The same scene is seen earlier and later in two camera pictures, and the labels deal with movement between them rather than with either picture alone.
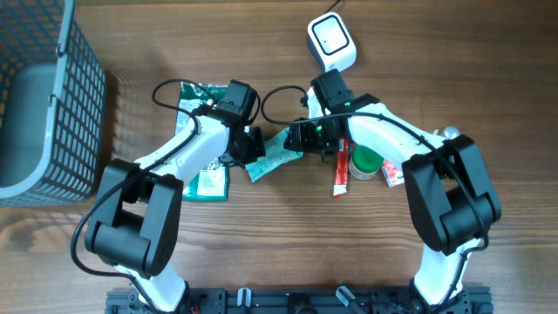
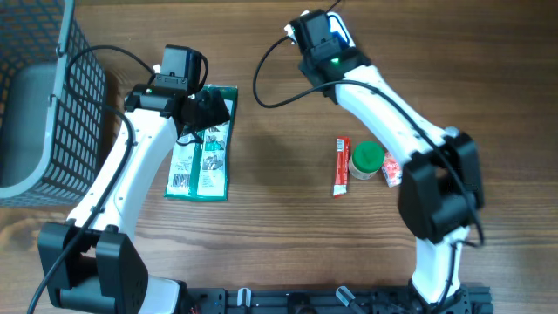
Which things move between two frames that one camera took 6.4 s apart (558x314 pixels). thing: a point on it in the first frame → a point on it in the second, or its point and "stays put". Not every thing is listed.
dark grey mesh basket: [53, 105] stays put
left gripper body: [251, 148] → [209, 112]
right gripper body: [315, 136] → [342, 44]
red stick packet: [341, 170] stays put
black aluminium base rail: [302, 301] stays put
